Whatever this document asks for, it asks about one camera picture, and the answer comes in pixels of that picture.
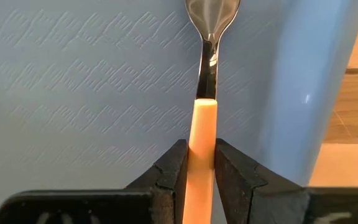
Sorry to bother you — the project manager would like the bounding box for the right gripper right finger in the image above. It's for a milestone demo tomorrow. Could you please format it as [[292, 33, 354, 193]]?
[[214, 138, 358, 224]]

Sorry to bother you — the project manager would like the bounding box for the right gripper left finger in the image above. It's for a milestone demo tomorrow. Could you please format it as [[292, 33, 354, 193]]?
[[0, 139, 188, 224]]

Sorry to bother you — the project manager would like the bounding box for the steel spoon with cream handle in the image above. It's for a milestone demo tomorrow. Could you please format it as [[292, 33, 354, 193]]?
[[181, 0, 242, 224]]

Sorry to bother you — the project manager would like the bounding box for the light blue plastic tray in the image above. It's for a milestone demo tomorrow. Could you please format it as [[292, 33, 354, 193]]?
[[0, 0, 358, 224]]

